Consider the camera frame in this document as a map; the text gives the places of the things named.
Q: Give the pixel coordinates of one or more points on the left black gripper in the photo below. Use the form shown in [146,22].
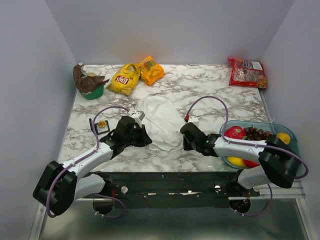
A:
[144,138]

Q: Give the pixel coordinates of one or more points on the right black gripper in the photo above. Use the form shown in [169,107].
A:
[186,146]

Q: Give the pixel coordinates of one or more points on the white cloth garment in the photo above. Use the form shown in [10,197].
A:
[162,124]

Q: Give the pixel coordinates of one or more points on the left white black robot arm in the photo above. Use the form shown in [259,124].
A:
[62,183]

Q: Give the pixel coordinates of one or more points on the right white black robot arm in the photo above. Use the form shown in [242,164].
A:
[278,164]

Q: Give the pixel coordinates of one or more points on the black brooch display box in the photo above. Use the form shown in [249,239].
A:
[99,131]

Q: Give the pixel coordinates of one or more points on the red dragon fruit toy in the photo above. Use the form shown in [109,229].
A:
[236,132]

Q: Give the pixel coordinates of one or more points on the yellow lemon front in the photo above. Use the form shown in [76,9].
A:
[235,161]

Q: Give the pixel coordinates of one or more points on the yellow lemon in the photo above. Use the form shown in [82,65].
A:
[235,161]
[284,137]

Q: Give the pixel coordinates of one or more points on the yellow chips bag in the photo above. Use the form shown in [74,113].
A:
[125,80]

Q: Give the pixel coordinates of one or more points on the dark purple grape bunch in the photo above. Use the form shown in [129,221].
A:
[255,134]

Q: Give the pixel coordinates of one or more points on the red apple toy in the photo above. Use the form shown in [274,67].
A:
[250,164]

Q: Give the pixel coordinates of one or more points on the orange snack bag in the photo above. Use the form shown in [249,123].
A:
[150,71]

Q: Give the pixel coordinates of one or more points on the green bowl with brown paper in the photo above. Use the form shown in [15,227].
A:
[90,86]

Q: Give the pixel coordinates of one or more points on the teal plastic fruit basket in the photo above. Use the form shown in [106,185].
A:
[274,128]

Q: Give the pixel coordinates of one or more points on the red snack bag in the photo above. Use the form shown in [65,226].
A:
[246,73]

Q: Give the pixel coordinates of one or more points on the yellow lemon back right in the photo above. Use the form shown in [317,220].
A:
[284,137]

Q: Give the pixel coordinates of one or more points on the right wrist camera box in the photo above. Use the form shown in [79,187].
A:
[192,119]

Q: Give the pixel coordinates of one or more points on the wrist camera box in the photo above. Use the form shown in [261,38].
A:
[137,115]
[192,119]

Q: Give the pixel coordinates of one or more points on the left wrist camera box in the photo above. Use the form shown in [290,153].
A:
[137,115]

